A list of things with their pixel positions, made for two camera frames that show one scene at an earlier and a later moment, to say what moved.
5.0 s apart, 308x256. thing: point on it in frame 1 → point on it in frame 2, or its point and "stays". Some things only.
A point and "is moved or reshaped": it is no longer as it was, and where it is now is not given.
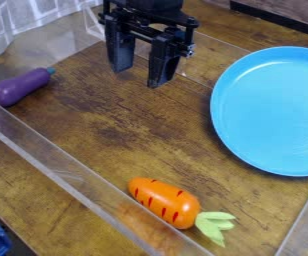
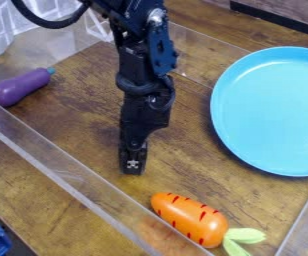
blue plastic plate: (268, 111) stays
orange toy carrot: (179, 207) is moved or reshaped
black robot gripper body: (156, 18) → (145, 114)
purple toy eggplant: (10, 90) stays
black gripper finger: (165, 55) → (133, 161)
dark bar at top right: (275, 19) stays
